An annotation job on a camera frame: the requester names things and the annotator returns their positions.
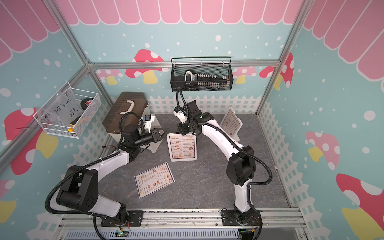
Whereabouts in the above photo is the black mesh wall basket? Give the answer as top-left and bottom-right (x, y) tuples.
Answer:
(170, 57), (234, 92)

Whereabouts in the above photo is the clear plastic labelled bag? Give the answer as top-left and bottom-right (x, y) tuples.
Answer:
(40, 91), (84, 127)

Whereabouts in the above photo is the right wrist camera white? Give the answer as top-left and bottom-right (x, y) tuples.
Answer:
(174, 107), (187, 124)

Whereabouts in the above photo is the brown lid storage box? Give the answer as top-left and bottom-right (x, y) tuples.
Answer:
(103, 92), (148, 134)

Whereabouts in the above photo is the black tape roll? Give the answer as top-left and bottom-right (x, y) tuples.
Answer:
(80, 98), (94, 111)

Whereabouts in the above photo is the white menu stand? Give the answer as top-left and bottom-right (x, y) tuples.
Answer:
(166, 132), (198, 163)
(143, 128), (162, 154)

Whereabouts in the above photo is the socket tool set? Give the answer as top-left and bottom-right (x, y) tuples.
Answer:
(184, 71), (230, 90)

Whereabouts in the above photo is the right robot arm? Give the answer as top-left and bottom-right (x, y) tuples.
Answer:
(174, 88), (273, 226)

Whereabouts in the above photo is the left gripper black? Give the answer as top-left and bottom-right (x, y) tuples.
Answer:
(134, 128), (170, 147)

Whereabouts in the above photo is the yellow black utility knife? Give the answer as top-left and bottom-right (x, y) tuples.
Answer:
(68, 116), (83, 135)

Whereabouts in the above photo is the small circuit board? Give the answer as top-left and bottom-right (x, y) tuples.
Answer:
(115, 230), (130, 238)

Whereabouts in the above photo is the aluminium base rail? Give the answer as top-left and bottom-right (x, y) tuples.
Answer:
(53, 208), (312, 240)

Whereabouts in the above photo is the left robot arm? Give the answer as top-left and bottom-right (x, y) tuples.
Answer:
(45, 112), (168, 224)

